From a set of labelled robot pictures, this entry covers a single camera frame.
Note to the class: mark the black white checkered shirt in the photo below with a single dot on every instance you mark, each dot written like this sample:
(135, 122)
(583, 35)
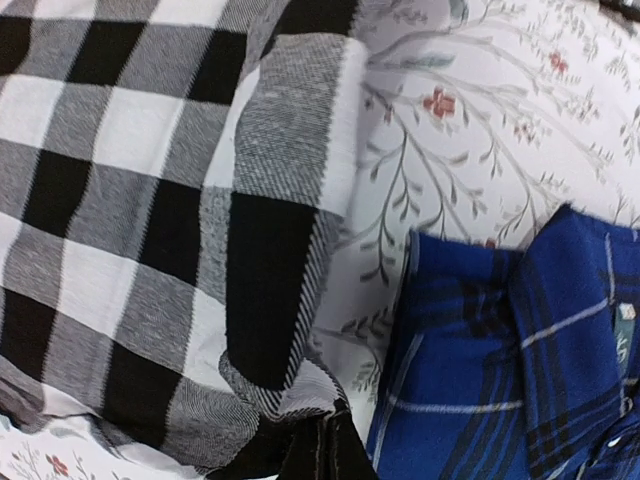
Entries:
(174, 179)

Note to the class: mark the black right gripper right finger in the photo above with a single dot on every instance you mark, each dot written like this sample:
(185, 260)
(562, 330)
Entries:
(346, 455)

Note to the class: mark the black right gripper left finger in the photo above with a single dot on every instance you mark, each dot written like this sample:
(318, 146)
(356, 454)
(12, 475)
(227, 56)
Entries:
(289, 450)

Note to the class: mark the floral patterned table cloth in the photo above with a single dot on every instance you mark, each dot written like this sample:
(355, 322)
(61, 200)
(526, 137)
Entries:
(477, 121)

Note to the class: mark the folded blue plaid shirt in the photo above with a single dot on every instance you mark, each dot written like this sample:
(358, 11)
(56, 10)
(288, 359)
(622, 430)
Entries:
(515, 365)

